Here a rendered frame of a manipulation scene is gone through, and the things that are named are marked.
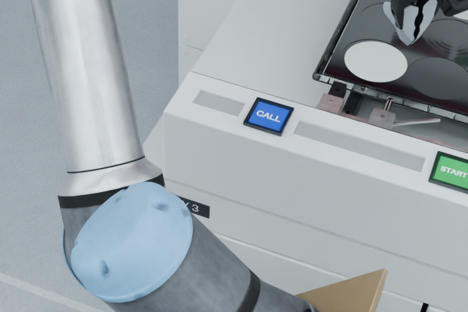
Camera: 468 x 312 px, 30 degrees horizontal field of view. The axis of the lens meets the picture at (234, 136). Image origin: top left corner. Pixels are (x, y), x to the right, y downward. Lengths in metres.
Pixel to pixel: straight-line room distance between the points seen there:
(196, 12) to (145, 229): 1.20
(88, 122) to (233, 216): 0.46
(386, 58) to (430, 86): 0.09
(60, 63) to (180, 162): 0.41
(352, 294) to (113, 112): 0.31
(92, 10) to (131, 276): 0.29
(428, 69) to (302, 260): 0.37
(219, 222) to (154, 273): 0.57
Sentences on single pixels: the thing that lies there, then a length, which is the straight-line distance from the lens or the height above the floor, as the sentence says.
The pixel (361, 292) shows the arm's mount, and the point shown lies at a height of 1.09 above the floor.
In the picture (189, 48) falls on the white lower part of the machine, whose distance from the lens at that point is 2.01.
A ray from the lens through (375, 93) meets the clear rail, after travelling 1.37.
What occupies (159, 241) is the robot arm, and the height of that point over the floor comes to 1.19.
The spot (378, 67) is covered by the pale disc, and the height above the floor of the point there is 0.90.
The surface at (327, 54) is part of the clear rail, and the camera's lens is 1.42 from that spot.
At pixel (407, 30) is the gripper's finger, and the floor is 1.02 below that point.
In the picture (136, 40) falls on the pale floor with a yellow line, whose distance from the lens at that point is 2.84.
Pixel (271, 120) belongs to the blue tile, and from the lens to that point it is 1.21.
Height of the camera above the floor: 1.81
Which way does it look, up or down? 46 degrees down
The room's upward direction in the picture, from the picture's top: 3 degrees clockwise
